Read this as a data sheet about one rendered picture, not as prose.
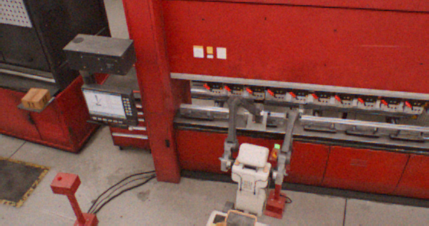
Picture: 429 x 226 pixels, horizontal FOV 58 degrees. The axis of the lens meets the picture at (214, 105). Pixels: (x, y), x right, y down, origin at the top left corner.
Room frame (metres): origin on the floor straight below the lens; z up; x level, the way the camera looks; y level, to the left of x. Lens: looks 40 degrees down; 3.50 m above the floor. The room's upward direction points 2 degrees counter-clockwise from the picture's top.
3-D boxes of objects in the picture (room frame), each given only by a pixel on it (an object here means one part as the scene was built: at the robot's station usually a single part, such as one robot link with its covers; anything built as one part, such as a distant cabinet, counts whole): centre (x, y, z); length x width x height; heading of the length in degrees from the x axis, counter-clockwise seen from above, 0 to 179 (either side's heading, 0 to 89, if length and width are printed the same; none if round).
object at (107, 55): (2.69, 0.90, 1.53); 0.51 x 0.25 x 0.85; 74
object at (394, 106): (2.65, -1.58, 1.26); 0.15 x 0.09 x 0.17; 78
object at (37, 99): (3.20, 1.87, 1.04); 0.30 x 0.26 x 0.12; 69
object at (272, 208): (2.47, -0.61, 0.06); 0.25 x 0.20 x 0.12; 158
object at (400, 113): (3.11, -0.89, 0.93); 2.30 x 0.14 x 0.10; 78
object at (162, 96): (3.28, 0.48, 1.15); 0.85 x 0.25 x 2.30; 168
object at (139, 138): (3.56, 0.96, 0.50); 0.50 x 0.50 x 1.00; 78
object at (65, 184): (2.30, 1.38, 0.41); 0.25 x 0.20 x 0.83; 168
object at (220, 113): (3.02, 0.10, 0.92); 0.50 x 0.06 x 0.10; 78
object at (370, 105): (2.70, -1.39, 1.26); 0.15 x 0.09 x 0.17; 78
